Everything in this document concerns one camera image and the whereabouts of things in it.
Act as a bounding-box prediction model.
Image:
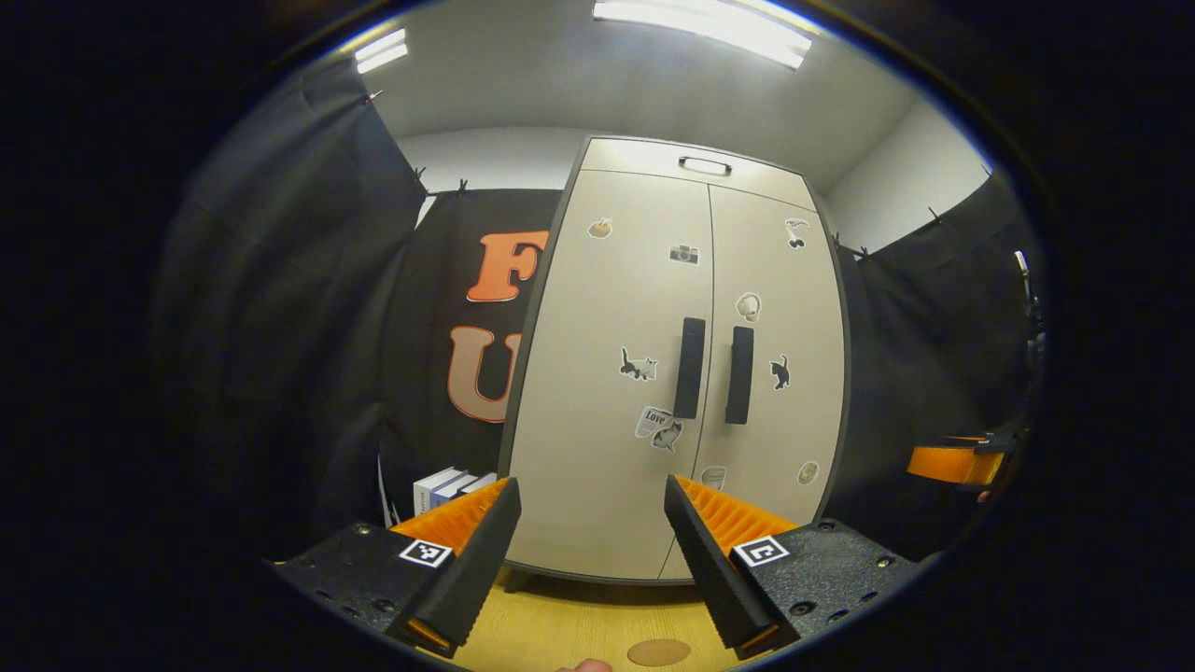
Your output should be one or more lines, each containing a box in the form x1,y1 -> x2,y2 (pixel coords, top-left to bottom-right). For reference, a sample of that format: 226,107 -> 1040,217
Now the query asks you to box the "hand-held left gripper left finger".
271,476 -> 522,659

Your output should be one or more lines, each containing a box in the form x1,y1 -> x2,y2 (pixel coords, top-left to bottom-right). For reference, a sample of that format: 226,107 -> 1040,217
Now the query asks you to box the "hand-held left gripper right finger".
665,474 -> 939,661

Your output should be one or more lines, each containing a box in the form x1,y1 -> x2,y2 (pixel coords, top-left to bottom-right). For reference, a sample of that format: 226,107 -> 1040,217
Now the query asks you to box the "white cabinet door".
658,185 -> 846,580
504,168 -> 715,580

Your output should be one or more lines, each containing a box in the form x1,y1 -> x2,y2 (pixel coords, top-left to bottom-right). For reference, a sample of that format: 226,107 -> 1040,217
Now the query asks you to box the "grey blue book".
431,472 -> 479,510

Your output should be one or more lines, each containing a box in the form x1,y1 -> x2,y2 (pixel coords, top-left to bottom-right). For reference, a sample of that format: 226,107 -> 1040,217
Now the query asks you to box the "white book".
414,467 -> 465,516

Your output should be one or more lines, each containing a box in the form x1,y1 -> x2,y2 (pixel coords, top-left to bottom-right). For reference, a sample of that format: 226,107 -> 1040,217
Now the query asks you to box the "round cork coaster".
627,638 -> 692,667

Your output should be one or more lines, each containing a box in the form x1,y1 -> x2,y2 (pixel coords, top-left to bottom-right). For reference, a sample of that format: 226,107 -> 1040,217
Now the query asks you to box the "black backdrop cloth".
149,61 -> 1051,561

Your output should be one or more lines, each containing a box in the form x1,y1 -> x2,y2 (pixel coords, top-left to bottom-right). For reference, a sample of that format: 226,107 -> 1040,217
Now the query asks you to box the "white cabinet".
498,135 -> 851,587

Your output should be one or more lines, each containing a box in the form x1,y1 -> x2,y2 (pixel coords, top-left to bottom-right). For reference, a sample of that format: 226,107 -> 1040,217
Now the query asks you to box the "long ceiling light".
593,0 -> 813,71

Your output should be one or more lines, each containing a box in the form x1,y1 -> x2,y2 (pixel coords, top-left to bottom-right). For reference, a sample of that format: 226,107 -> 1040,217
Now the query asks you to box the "small ceiling light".
355,28 -> 409,76

